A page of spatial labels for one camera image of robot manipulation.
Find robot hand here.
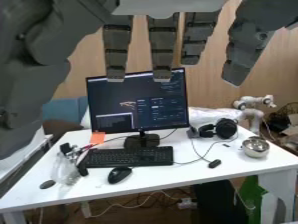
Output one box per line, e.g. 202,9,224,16
0,0,298,161

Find black computer monitor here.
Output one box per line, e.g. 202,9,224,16
85,67,191,150

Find orange sticky note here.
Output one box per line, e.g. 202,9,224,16
89,131,106,145

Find black clamp parts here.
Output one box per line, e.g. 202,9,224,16
58,142,79,158

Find white desk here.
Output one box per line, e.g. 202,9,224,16
0,124,298,224
0,133,54,183

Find clear plastic bag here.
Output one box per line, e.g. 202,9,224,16
50,151,83,186

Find small black upright item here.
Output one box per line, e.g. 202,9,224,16
77,159,90,177

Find black keyboard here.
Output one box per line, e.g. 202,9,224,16
83,145,175,169

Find small grey oval object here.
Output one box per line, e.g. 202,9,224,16
38,179,57,190

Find black computer mouse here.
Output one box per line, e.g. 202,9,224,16
106,166,133,185

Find white plastic sheet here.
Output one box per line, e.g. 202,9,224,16
187,106,243,126

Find black headphones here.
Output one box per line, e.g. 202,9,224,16
196,117,239,140

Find small black dongle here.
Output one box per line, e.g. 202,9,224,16
207,159,222,169

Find small white jointed device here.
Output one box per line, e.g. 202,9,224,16
231,94,278,134

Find white power strip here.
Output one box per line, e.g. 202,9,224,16
177,198,198,210

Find metal bowl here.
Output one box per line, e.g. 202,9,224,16
240,136,271,159

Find black computer tower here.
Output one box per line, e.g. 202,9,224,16
191,181,244,224

